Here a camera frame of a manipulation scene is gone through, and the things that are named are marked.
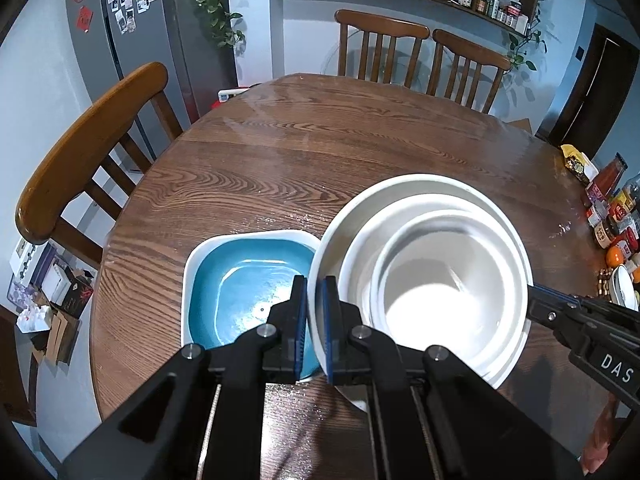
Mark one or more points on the hanging green shelf plant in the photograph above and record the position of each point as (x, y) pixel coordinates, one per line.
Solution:
(530, 40)

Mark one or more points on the yellow-label oil bottle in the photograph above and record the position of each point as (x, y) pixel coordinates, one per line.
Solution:
(625, 202)

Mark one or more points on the medium white bowl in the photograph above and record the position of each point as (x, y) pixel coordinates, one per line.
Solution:
(357, 270)

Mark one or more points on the red sauce bottle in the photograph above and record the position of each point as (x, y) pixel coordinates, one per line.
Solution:
(607, 180)

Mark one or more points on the dark wooden door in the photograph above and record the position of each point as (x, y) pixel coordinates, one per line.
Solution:
(595, 95)

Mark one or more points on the grey refrigerator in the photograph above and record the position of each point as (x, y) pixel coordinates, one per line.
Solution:
(165, 35)

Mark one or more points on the brown sauce jar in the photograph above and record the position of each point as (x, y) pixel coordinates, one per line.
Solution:
(606, 232)

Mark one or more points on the cardboard box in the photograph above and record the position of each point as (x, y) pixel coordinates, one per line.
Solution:
(70, 290)

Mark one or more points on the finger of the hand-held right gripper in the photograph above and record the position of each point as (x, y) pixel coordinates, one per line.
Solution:
(550, 310)

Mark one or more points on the wooden bead trivet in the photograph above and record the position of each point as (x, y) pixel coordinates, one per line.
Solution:
(603, 285)

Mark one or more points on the person's right forearm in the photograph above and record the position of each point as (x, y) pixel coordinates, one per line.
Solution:
(598, 440)

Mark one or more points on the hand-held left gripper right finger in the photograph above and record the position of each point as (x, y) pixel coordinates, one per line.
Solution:
(327, 330)

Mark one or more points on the blue square plate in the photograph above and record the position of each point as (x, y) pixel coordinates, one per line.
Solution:
(235, 300)

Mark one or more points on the trailing green vine plant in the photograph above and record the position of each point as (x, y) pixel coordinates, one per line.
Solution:
(212, 5)

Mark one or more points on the white power strip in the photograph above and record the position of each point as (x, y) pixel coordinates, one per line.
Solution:
(232, 93)

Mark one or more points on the diamond red paper decoration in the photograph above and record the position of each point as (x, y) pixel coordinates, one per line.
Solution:
(83, 19)

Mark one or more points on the black wall switch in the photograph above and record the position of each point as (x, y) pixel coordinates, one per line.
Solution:
(580, 53)

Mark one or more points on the wooden chair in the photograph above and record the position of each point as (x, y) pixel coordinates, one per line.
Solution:
(85, 135)
(380, 22)
(470, 47)

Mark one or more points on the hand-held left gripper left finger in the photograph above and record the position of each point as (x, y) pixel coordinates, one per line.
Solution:
(300, 325)

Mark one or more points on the red-lid jar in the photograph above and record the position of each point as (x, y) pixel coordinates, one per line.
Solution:
(631, 237)

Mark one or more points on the flat cardboard sheet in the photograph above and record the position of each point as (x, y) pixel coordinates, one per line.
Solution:
(57, 340)

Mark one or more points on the small white straight-sided bowl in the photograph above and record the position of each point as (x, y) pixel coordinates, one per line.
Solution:
(440, 300)

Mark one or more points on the large white bowl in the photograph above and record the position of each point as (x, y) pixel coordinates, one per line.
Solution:
(327, 260)

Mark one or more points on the yellow snack packet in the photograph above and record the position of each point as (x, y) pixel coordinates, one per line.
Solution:
(577, 165)

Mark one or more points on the blue-rimmed white dish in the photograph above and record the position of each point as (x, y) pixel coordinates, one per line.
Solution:
(625, 287)

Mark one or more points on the orange fruit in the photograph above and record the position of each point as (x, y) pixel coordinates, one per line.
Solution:
(615, 257)

